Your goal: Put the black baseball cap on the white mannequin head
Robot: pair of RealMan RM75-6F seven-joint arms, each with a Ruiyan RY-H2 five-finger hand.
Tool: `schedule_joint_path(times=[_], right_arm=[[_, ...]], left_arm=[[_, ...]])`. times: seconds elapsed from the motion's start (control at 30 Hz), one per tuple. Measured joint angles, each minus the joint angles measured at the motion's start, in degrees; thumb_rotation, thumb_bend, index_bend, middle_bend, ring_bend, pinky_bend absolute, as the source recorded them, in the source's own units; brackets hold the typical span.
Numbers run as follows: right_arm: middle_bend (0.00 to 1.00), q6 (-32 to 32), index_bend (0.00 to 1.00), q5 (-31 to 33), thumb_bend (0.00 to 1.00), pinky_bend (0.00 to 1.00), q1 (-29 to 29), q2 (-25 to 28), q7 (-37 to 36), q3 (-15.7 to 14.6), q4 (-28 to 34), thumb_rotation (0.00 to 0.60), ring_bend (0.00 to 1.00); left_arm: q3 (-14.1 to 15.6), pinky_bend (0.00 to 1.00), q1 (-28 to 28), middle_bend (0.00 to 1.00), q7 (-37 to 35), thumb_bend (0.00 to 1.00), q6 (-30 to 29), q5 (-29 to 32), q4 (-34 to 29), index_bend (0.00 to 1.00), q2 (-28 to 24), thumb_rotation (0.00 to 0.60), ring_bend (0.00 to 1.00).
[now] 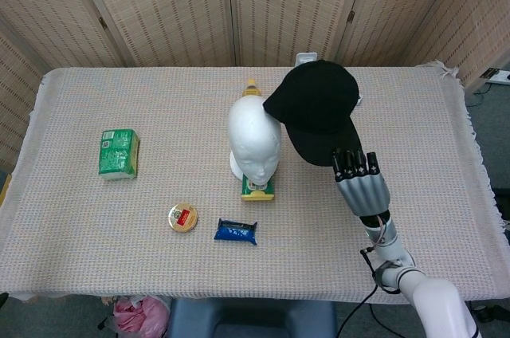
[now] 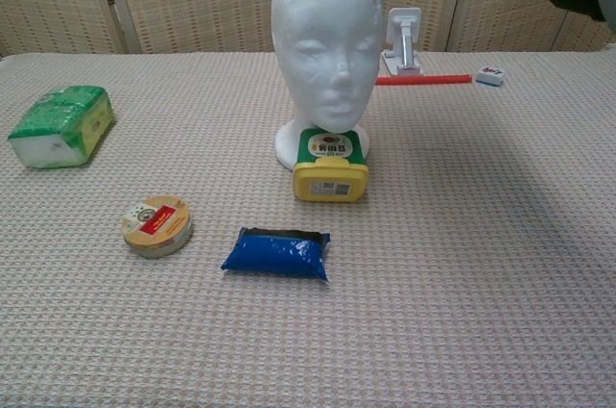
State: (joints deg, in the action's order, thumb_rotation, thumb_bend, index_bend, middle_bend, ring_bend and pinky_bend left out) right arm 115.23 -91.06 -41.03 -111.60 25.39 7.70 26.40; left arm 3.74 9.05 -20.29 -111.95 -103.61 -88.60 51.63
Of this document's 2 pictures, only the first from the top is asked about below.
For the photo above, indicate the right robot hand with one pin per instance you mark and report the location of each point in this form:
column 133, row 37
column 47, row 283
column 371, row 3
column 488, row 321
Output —
column 362, row 190

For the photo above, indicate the black baseball cap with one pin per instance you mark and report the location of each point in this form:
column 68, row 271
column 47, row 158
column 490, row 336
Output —
column 315, row 103

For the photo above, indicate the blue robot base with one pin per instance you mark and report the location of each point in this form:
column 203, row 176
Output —
column 255, row 318

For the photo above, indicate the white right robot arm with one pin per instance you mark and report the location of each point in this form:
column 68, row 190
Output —
column 434, row 298

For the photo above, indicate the white foam mannequin head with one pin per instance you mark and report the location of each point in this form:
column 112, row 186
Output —
column 251, row 134

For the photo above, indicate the green box with yellow lid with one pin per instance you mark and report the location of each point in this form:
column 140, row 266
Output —
column 259, row 193

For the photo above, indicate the blue plastic snack packet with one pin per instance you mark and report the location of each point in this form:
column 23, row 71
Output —
column 235, row 232

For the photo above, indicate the yellow capped bottle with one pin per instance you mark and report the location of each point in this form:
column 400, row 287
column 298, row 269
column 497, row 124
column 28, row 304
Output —
column 252, row 89

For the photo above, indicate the brass screen hinge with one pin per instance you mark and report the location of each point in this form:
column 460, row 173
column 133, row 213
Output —
column 350, row 16
column 103, row 23

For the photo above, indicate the round gold tin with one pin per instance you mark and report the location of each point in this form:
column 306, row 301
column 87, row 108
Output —
column 183, row 217

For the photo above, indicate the green tissue pack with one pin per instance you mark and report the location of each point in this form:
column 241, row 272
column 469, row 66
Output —
column 117, row 154

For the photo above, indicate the beige woven tablecloth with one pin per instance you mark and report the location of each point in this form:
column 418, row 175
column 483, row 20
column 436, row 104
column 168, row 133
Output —
column 119, row 258

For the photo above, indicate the pink plastic bag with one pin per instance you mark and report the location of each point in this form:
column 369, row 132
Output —
column 139, row 316

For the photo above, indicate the woven folding screen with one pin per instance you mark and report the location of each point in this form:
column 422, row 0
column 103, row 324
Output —
column 167, row 7

